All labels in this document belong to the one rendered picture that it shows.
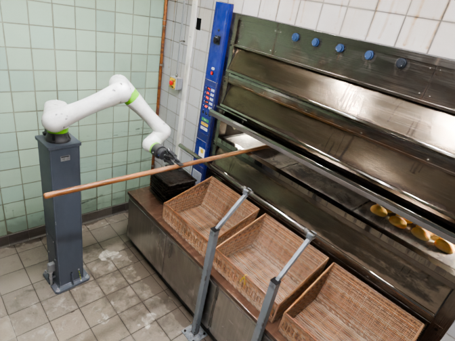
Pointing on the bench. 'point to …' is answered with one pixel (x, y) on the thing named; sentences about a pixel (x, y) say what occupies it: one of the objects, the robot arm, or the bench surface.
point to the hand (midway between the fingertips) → (178, 166)
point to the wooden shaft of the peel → (145, 173)
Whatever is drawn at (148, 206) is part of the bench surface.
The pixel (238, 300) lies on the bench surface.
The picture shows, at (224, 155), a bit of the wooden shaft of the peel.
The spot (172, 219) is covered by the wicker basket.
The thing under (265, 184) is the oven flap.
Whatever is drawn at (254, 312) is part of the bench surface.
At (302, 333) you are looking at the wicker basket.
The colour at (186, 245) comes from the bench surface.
